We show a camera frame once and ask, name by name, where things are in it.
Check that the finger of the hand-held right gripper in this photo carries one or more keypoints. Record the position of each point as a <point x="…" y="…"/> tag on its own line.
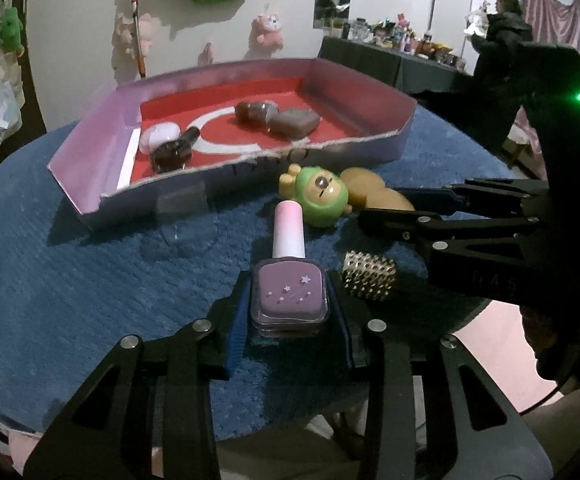
<point x="394" y="225"/>
<point x="469" y="191"/>

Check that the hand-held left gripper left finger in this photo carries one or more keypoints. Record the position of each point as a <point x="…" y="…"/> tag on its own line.
<point x="237" y="320"/>

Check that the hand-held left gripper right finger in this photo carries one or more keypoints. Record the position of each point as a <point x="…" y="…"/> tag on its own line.
<point x="342" y="320"/>

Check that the tan round disc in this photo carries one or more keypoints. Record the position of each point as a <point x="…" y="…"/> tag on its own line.
<point x="389" y="202"/>
<point x="362" y="180"/>

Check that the gold studded cylinder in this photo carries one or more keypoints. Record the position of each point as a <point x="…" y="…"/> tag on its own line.
<point x="369" y="275"/>

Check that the purple nail polish bottle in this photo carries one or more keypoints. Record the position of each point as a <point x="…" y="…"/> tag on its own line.
<point x="287" y="295"/>

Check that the green bear figure toy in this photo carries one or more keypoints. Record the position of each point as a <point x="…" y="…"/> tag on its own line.
<point x="320" y="195"/>

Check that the black nail polish bottle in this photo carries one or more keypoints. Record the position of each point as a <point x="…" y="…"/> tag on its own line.
<point x="170" y="155"/>

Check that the brown glitter jar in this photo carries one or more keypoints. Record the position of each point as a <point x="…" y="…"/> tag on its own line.
<point x="255" y="112"/>

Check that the lilac oval case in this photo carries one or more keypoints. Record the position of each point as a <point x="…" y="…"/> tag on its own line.
<point x="157" y="135"/>

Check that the purple cardboard box red inside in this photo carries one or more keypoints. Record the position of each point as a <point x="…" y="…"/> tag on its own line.
<point x="105" y="110"/>

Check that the person's right hand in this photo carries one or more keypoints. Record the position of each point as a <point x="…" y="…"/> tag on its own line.
<point x="544" y="350"/>

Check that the pink curtain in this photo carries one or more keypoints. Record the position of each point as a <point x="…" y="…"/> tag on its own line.
<point x="559" y="15"/>

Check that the dark green covered table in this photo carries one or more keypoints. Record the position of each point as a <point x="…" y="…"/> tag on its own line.
<point x="359" y="60"/>

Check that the row of cosmetic bottles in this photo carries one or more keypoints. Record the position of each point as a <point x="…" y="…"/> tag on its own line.
<point x="394" y="35"/>

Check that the white cabinet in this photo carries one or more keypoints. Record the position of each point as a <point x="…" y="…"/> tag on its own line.
<point x="449" y="10"/>

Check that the dark brown door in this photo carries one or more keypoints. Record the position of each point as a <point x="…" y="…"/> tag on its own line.
<point x="32" y="105"/>

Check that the pale pink plush toy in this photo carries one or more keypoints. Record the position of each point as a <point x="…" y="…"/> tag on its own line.
<point x="125" y="30"/>

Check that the clear plastic bag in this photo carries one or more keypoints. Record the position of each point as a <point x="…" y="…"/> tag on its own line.
<point x="2" y="110"/>

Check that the green plush toy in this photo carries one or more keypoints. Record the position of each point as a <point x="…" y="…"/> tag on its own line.
<point x="10" y="27"/>

